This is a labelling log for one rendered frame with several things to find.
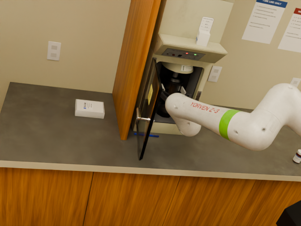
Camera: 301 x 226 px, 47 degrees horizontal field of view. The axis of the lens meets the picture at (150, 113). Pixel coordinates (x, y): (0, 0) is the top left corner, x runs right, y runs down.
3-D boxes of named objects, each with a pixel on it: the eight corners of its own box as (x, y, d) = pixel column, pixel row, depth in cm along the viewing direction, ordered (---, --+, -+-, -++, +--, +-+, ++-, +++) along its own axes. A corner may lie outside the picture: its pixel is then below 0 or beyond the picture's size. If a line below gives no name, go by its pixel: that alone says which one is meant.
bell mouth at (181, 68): (158, 57, 188) (161, 47, 186) (188, 61, 193) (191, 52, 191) (165, 71, 174) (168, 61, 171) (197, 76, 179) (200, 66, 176)
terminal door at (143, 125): (137, 125, 186) (155, 58, 166) (139, 162, 160) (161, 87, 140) (136, 125, 186) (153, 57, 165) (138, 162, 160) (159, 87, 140)
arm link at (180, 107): (225, 144, 129) (243, 123, 133) (214, 124, 123) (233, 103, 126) (167, 119, 158) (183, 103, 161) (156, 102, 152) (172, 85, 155)
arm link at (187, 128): (187, 145, 158) (208, 133, 157) (175, 127, 151) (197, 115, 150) (179, 127, 170) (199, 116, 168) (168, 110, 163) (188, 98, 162)
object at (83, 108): (75, 104, 198) (75, 98, 196) (102, 107, 202) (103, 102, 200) (74, 116, 188) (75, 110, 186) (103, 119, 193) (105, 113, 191)
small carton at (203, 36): (195, 41, 163) (199, 28, 160) (205, 43, 164) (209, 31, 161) (195, 44, 159) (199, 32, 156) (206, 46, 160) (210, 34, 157)
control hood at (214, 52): (152, 52, 166) (157, 32, 161) (213, 61, 175) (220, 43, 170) (157, 62, 156) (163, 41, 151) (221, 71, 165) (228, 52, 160)
